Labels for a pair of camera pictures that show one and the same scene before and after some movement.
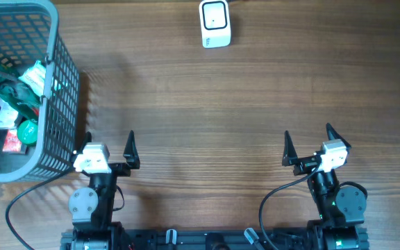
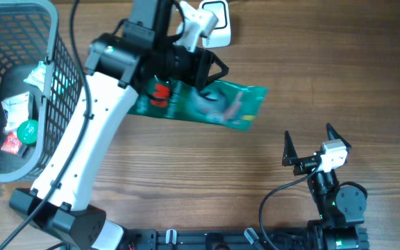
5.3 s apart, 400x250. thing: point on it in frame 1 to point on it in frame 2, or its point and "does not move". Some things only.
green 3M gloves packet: x=17 y=93 to x=223 y=103
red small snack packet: x=12 y=142 does not move
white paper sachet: x=5 y=117 to x=17 y=111
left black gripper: x=123 y=170 to x=200 y=78
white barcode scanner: x=214 y=23 does not move
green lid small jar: x=27 y=131 does not move
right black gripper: x=290 y=157 does not move
